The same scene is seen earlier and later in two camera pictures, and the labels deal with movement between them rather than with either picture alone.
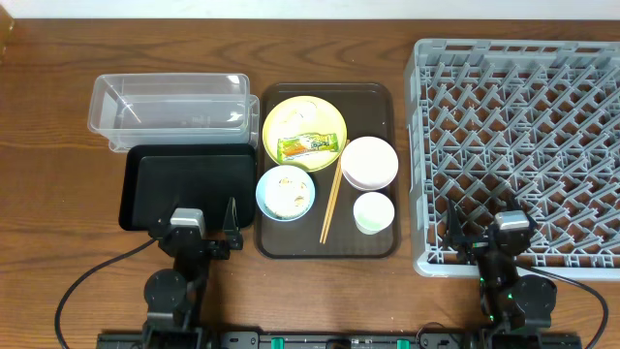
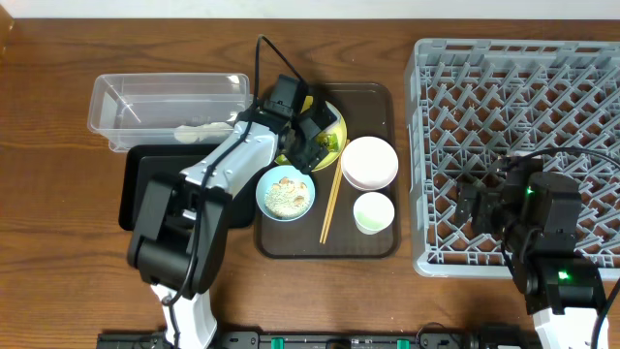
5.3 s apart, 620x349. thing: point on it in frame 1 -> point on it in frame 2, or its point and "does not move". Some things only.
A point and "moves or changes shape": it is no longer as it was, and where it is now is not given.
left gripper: x=195 y=241 -> x=313 y=143
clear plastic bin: x=215 y=109 does not move
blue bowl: x=285 y=193 does not move
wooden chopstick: x=336 y=188 does not move
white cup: x=373 y=212 does not move
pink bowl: x=369 y=163 does not move
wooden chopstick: x=336 y=179 does not move
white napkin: x=298 y=115 moves or changes shape
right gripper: x=489 y=247 -> x=480 y=208
